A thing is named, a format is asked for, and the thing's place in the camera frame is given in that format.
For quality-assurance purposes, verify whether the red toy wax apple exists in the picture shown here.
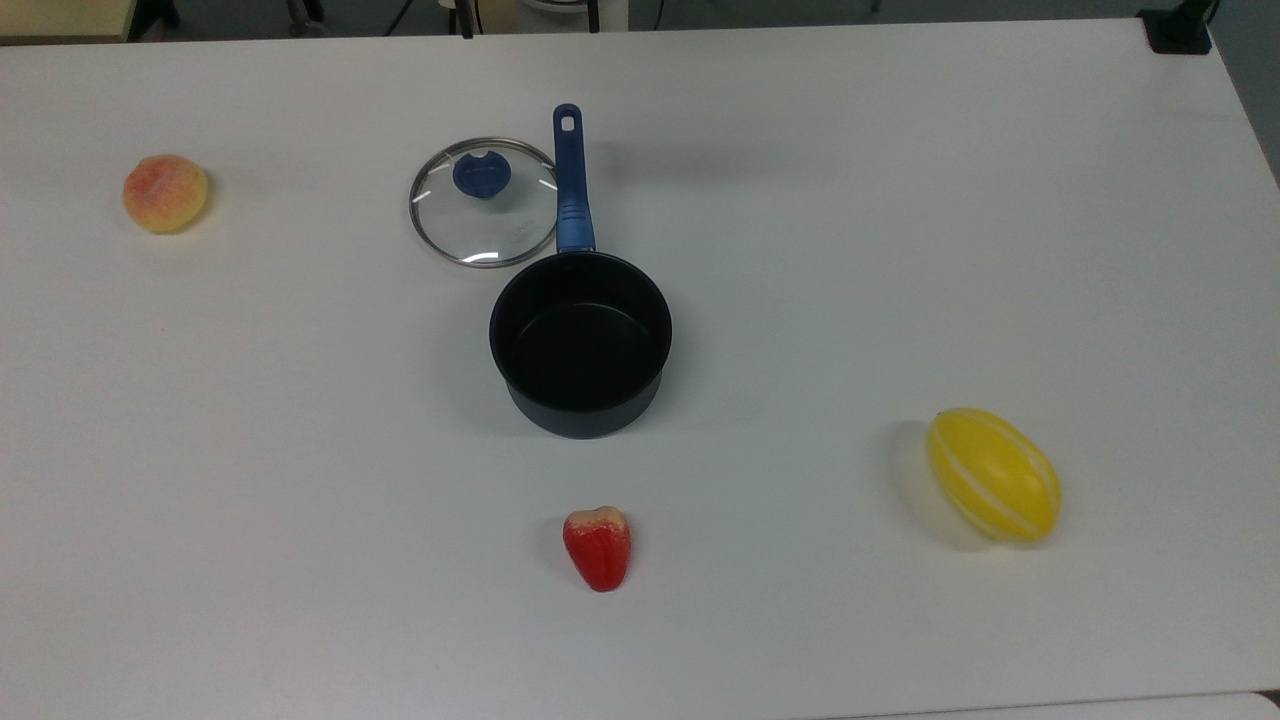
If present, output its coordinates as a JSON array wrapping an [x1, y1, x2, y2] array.
[[562, 505, 633, 593]]

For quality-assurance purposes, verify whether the beige wooden furniture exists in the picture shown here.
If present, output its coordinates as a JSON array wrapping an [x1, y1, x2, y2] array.
[[0, 0, 138, 43]]

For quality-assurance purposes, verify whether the black table clamp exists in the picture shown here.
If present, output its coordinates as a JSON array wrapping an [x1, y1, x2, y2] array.
[[1138, 0, 1219, 56]]

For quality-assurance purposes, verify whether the glass lid with blue knob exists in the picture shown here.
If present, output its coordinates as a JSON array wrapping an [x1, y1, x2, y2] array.
[[408, 137, 559, 269]]

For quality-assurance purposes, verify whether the peach coloured toy peach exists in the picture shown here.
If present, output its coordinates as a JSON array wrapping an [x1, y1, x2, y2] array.
[[122, 153, 210, 236]]

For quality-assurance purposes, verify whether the black saucepan with blue handle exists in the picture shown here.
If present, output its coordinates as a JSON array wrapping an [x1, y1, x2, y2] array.
[[488, 103, 674, 441]]

